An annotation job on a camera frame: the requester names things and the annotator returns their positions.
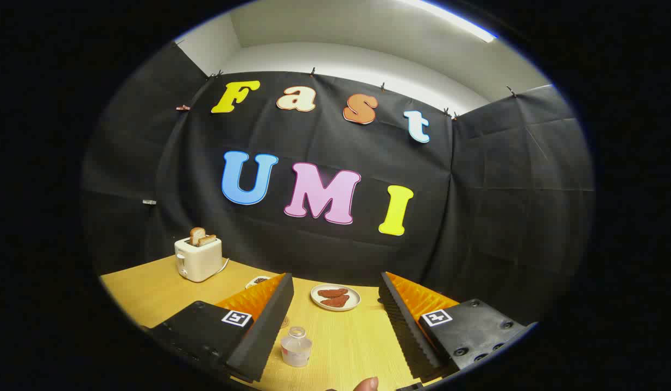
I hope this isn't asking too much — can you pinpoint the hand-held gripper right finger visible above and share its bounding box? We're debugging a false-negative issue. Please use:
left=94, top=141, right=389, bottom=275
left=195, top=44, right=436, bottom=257
left=378, top=272, right=538, bottom=382

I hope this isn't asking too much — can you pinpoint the cream toaster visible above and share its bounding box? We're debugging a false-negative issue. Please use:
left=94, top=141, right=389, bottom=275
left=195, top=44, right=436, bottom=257
left=174, top=237, right=224, bottom=282

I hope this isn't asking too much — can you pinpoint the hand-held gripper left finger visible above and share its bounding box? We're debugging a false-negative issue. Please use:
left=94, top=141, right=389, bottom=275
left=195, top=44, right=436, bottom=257
left=142, top=273, right=294, bottom=382

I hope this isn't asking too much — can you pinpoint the wooden table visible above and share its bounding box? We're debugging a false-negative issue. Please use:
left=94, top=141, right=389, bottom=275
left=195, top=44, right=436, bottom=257
left=99, top=255, right=461, bottom=391

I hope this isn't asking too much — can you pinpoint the white round plate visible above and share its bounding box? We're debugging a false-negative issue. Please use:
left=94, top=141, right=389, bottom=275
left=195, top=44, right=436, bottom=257
left=311, top=284, right=362, bottom=311

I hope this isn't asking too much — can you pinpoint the clear juice bottle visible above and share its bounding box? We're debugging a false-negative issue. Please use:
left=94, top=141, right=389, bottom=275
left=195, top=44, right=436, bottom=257
left=281, top=326, right=313, bottom=368

